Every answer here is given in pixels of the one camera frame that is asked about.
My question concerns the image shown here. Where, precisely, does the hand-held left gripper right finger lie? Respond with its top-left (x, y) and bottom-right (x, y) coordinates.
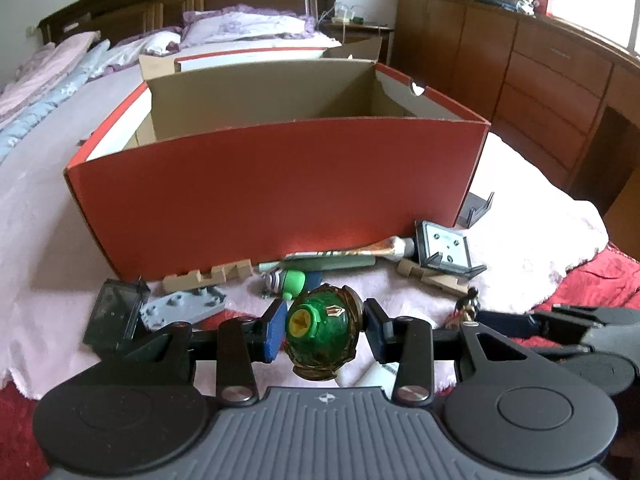
top-left (364, 298), bottom-right (543, 407)

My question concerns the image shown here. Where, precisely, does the grey plastic plate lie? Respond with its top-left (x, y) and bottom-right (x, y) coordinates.
top-left (138, 287), bottom-right (230, 332)

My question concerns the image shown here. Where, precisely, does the green and gold toy ball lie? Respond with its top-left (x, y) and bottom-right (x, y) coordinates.
top-left (284, 283), bottom-right (365, 382)

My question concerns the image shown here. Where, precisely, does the green marker pen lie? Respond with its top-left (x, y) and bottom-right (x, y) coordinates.
top-left (257, 255), bottom-right (376, 274)

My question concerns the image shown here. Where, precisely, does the dark transparent plastic box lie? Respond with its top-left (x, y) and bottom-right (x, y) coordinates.
top-left (82, 276), bottom-right (151, 351)

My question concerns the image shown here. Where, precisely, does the folded light blue quilt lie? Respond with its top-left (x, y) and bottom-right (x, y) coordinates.
top-left (0, 39), bottom-right (112, 163)

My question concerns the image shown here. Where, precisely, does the small green-capped bottle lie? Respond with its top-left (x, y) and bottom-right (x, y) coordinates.
top-left (260, 268), bottom-right (307, 302)

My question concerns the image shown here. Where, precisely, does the pale pink fuzzy blanket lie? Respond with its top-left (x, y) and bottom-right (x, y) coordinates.
top-left (0, 67), bottom-right (612, 402)

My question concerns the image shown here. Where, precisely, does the purple floral pillow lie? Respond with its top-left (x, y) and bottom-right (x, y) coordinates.
top-left (181, 4), bottom-right (331, 45)

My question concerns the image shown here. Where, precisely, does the wooden dresser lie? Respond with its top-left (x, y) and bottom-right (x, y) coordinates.
top-left (391, 0), bottom-right (640, 221)

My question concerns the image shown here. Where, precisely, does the wooden nightstand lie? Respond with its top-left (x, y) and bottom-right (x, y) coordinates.
top-left (318, 21), bottom-right (397, 65)

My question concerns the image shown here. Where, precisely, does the red cardboard box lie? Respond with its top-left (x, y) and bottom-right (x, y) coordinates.
top-left (63, 50), bottom-right (492, 282)

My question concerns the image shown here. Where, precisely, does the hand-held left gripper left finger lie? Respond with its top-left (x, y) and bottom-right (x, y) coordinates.
top-left (122, 299), bottom-right (289, 407)

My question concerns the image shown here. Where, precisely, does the notched wooden block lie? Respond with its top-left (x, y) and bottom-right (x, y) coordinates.
top-left (397, 258), bottom-right (471, 297)
top-left (162, 258), bottom-right (254, 295)

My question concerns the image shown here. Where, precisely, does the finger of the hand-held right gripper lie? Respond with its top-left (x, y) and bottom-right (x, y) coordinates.
top-left (476, 305), bottom-right (588, 347)

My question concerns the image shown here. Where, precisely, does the black plastic stand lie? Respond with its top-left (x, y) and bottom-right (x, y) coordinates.
top-left (459, 191), bottom-right (496, 229)

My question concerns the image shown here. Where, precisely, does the cardboard box lid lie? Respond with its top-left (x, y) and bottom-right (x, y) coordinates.
top-left (138, 35), bottom-right (384, 82)

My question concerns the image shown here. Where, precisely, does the white pillow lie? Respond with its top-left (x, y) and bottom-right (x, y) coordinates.
top-left (102, 29), bottom-right (184, 70)

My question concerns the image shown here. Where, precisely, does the small dark figurine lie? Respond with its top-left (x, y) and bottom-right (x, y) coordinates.
top-left (446, 287), bottom-right (481, 331)

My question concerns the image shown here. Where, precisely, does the toothpaste tube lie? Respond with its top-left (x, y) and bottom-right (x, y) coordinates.
top-left (284, 236), bottom-right (416, 264)

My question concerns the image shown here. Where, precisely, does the grey square plastic holder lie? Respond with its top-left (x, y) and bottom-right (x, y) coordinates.
top-left (413, 219), bottom-right (487, 281)

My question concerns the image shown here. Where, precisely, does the folded pink quilt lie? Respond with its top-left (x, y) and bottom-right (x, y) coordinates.
top-left (0, 31), bottom-right (102, 117)

